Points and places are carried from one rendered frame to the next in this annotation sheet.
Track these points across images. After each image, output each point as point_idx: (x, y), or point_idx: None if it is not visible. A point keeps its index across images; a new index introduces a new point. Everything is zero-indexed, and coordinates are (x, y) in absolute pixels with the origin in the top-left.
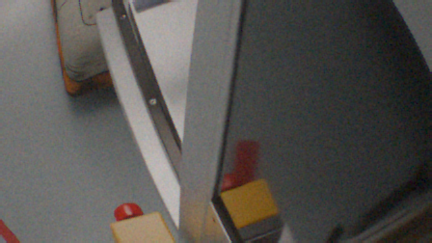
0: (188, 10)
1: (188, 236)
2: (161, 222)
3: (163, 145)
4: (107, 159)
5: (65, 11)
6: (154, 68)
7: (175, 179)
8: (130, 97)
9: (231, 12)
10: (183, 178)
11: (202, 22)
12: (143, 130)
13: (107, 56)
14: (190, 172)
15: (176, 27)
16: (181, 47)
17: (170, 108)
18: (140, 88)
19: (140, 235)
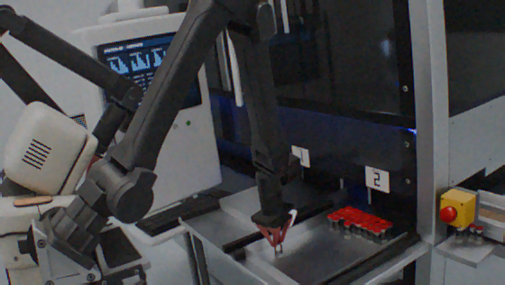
0: (297, 278)
1: (442, 194)
2: (445, 193)
3: (385, 256)
4: None
5: None
6: (350, 263)
7: (396, 255)
8: (364, 280)
9: None
10: (437, 146)
11: (434, 18)
12: (380, 271)
13: None
14: (440, 127)
15: (312, 278)
16: (325, 272)
17: (368, 252)
18: (360, 271)
19: (459, 195)
